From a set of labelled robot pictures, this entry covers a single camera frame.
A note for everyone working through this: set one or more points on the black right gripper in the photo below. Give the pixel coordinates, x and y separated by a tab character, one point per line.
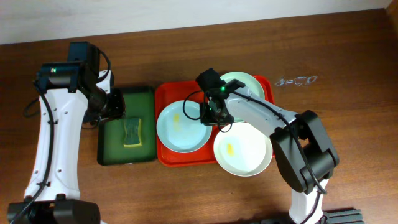
211	116

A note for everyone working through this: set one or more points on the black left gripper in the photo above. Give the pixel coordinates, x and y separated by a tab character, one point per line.
116	106

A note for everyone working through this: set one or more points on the yellow green sponge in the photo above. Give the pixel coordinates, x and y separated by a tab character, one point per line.
132	128

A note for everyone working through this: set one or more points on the light blue plate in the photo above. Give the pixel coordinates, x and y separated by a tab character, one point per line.
179	133

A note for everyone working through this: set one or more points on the white plate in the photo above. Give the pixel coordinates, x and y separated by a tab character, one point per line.
242	150

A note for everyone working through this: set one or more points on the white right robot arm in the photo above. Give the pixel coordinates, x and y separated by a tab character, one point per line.
303	150

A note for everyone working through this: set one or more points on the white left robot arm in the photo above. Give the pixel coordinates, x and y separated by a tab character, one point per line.
71	94

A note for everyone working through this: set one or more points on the dark green tray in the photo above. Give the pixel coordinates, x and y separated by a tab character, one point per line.
139	103

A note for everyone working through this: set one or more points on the red plastic tray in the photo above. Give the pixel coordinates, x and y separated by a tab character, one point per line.
166	94

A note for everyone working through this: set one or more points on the light green plate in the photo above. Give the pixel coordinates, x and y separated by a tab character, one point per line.
248	80

